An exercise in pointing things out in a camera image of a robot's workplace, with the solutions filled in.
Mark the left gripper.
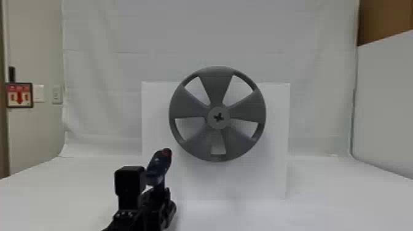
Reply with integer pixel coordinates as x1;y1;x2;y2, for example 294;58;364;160
138;187;178;231

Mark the grey wheel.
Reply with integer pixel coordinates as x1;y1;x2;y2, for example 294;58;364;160
168;65;267;163

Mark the white panel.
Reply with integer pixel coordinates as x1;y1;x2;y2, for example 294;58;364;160
351;29;413;180
141;81;291;201

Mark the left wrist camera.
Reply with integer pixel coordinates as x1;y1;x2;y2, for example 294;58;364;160
114;165;147;213

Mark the white wall switch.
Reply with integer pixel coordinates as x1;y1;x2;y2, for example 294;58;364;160
33;84;45;104
52;85;64;105

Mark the red wall sign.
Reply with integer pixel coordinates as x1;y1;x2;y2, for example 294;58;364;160
5;82;34;109

